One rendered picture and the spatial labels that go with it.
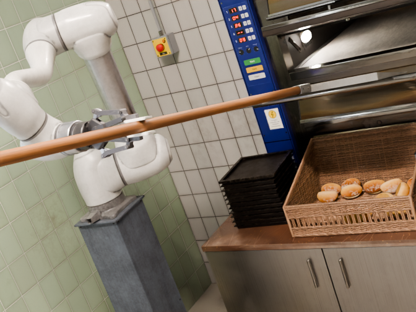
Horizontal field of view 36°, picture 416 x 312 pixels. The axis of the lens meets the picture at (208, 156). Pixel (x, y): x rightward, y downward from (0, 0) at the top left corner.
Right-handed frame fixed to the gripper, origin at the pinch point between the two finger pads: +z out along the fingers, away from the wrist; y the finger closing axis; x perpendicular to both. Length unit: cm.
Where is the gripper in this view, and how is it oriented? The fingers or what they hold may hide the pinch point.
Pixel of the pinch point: (139, 126)
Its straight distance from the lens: 160.3
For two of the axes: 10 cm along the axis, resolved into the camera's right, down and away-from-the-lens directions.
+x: -5.4, 1.8, -8.2
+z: 8.2, -1.0, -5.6
